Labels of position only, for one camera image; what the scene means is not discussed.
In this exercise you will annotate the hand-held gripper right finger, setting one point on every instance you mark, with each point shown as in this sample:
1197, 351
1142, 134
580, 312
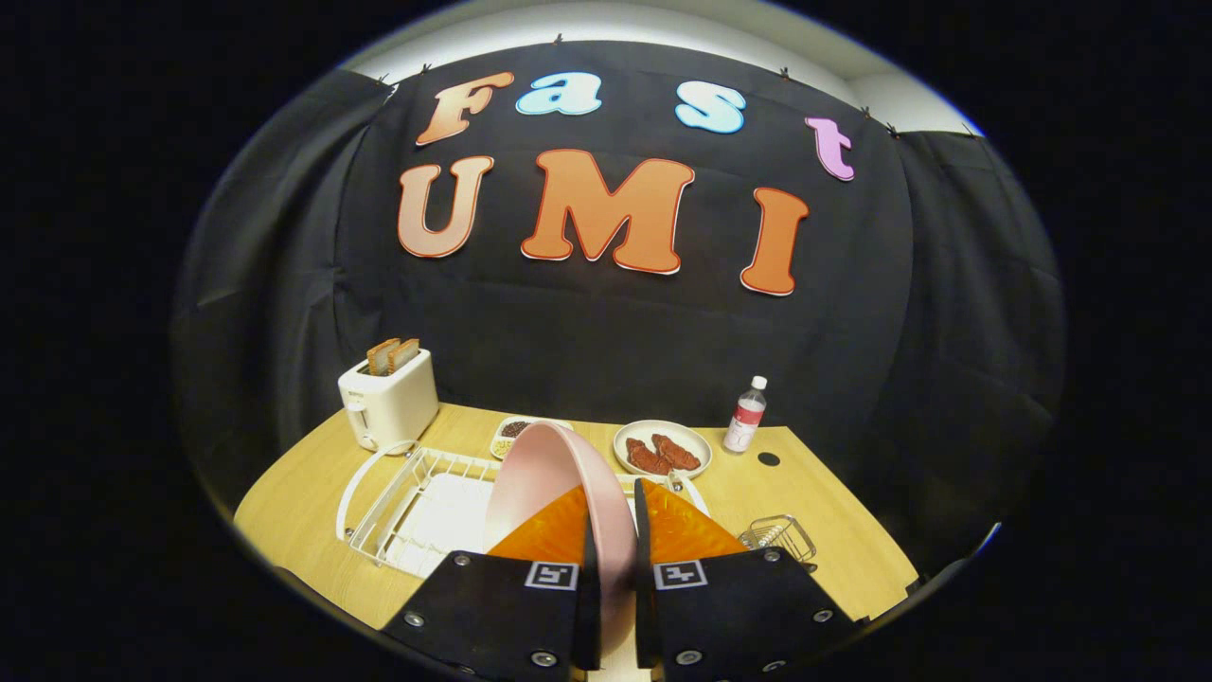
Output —
729, 606

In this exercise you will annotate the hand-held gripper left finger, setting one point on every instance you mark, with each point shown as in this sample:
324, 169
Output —
492, 606

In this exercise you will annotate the pink plate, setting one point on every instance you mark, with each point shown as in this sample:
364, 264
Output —
540, 474

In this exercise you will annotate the small white condiment dish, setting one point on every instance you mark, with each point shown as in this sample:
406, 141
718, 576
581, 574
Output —
511, 431

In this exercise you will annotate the white plate with meat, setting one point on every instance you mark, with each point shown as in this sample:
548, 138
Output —
663, 428

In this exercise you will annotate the red meat piece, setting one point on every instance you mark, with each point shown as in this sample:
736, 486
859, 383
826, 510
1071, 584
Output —
677, 452
646, 457

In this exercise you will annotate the clear plastic water bottle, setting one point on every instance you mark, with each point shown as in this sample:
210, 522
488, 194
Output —
746, 417

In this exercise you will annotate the white toaster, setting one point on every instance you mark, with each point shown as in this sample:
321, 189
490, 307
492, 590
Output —
398, 398

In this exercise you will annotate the brown toast slice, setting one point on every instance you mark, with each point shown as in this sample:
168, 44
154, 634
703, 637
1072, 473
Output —
407, 352
381, 358

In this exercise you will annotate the black backdrop cloth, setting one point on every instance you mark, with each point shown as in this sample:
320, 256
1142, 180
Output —
606, 341

